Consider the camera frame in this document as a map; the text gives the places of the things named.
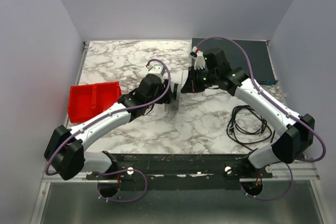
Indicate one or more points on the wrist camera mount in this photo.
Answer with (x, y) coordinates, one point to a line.
(199, 60)
(156, 69)

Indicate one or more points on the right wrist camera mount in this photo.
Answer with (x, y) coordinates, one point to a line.
(199, 60)

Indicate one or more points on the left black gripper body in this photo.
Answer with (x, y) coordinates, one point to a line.
(169, 92)

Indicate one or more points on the red plastic bin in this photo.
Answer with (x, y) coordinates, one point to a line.
(89, 100)

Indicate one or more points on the blue network switch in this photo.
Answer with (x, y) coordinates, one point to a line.
(257, 52)

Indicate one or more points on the white cable spool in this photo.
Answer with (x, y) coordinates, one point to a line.
(177, 80)

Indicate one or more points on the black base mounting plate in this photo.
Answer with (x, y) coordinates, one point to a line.
(182, 171)

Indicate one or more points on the aluminium extrusion rail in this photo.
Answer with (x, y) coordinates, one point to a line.
(300, 171)

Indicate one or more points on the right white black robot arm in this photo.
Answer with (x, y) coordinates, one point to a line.
(211, 68)

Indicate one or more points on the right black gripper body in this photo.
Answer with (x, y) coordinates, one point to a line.
(192, 80)

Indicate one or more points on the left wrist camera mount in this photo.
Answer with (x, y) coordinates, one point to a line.
(156, 69)

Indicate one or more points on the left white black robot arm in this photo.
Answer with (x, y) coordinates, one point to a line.
(67, 151)

